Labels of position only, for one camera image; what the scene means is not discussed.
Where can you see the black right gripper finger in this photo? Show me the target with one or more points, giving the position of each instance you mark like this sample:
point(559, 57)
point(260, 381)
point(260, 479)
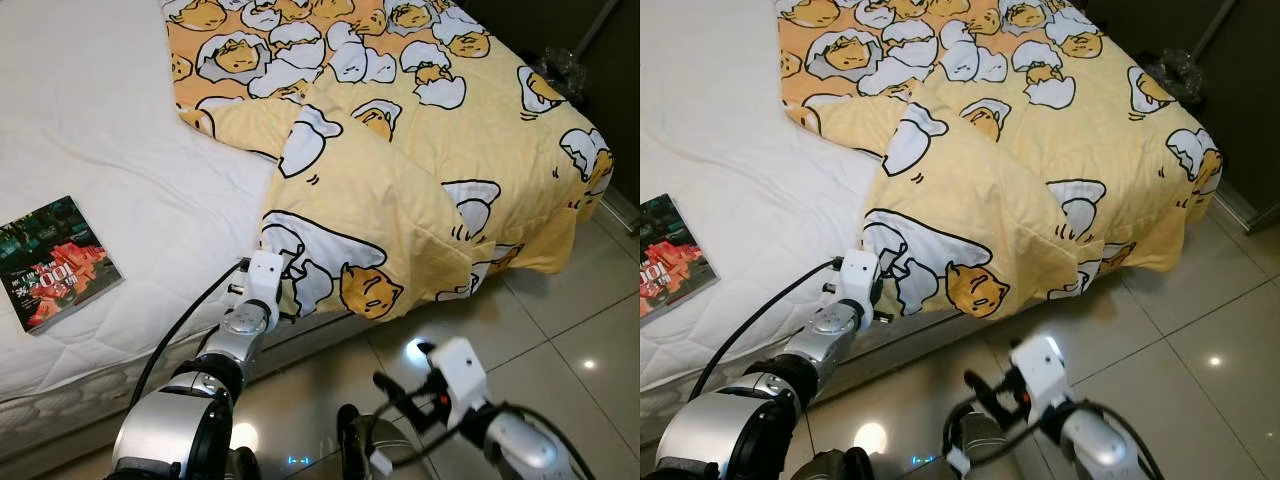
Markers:
point(981, 387)
point(425, 353)
point(392, 387)

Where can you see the yellow egg print blanket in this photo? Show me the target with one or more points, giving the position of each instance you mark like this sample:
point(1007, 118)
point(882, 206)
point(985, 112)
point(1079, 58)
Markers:
point(420, 150)
point(1030, 150)

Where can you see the book with dark photo cover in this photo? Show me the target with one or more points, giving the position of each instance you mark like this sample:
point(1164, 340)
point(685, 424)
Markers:
point(670, 260)
point(60, 265)

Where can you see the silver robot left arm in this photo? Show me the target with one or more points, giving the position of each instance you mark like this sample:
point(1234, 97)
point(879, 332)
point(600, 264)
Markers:
point(720, 435)
point(165, 430)

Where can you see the grey robot left leg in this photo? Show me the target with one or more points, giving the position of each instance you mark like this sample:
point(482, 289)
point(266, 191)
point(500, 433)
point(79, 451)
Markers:
point(835, 465)
point(242, 465)

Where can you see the white mattress bed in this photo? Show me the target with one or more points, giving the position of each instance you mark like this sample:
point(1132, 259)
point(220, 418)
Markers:
point(720, 100)
point(100, 100)

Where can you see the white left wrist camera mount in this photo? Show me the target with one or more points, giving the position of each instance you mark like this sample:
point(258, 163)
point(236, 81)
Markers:
point(857, 280)
point(262, 280)

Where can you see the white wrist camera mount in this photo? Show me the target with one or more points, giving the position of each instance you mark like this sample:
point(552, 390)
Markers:
point(1040, 368)
point(460, 370)
point(262, 280)
point(857, 280)

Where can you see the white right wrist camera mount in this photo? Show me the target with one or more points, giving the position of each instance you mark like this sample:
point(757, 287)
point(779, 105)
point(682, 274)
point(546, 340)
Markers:
point(1040, 368)
point(460, 370)

